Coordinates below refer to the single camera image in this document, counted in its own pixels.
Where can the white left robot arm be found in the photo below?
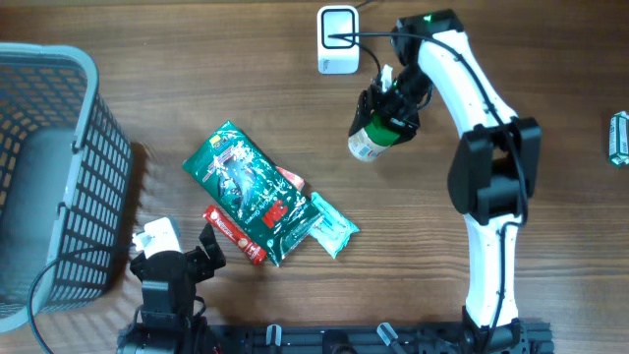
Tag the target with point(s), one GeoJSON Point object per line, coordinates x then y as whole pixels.
{"type": "Point", "coordinates": [167, 321]}

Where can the red snack stick packet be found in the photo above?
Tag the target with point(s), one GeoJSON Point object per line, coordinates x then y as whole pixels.
{"type": "Point", "coordinates": [254, 252]}

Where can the green 3M glove packet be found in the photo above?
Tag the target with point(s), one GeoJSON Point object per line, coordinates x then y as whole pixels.
{"type": "Point", "coordinates": [248, 186]}

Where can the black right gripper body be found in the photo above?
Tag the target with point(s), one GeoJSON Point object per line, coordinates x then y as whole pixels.
{"type": "Point", "coordinates": [398, 104]}

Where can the teal wet wipes packet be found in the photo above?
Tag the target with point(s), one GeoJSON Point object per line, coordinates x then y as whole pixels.
{"type": "Point", "coordinates": [334, 230]}

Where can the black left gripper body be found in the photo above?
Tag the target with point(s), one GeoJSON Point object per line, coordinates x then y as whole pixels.
{"type": "Point", "coordinates": [200, 267]}

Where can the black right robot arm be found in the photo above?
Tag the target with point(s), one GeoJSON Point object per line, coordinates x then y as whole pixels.
{"type": "Point", "coordinates": [494, 170]}

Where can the white barcode scanner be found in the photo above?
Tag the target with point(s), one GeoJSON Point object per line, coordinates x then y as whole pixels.
{"type": "Point", "coordinates": [337, 51]}

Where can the red white tissue packet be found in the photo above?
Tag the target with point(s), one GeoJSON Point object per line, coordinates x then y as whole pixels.
{"type": "Point", "coordinates": [295, 180]}

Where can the green lid jar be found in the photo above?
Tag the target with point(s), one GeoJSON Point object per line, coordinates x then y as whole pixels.
{"type": "Point", "coordinates": [371, 141]}

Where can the grey plastic mesh basket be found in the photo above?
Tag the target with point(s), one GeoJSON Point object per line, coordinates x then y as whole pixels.
{"type": "Point", "coordinates": [65, 170]}

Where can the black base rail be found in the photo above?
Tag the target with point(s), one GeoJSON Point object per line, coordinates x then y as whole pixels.
{"type": "Point", "coordinates": [382, 338]}

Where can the green battery pack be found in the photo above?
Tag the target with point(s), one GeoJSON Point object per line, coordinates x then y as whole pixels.
{"type": "Point", "coordinates": [618, 139]}

